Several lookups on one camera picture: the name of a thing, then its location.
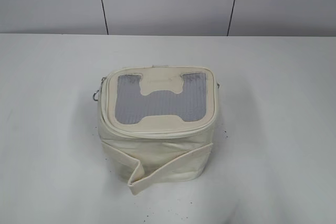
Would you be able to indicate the cream bag with silver window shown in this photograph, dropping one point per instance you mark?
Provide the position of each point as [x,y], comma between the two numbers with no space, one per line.
[156,124]

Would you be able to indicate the metal zipper pull with ring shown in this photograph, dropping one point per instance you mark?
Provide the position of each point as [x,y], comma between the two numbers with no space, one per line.
[96,94]

